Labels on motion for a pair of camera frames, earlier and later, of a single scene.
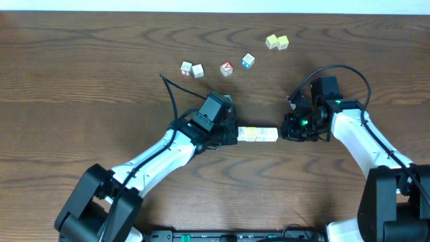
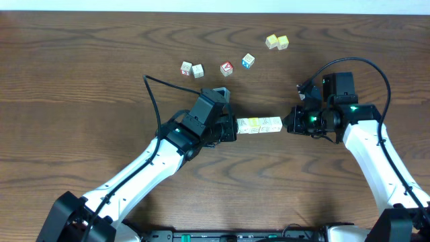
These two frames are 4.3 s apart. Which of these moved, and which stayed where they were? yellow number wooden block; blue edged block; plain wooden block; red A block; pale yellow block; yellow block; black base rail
Moved: plain wooden block; yellow number wooden block
Stayed: blue edged block; yellow block; red A block; pale yellow block; black base rail
